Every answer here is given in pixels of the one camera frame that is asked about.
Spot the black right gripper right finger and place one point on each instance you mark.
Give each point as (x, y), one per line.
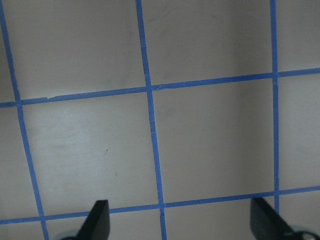
(266, 223)

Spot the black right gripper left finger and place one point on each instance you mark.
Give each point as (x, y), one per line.
(97, 224)

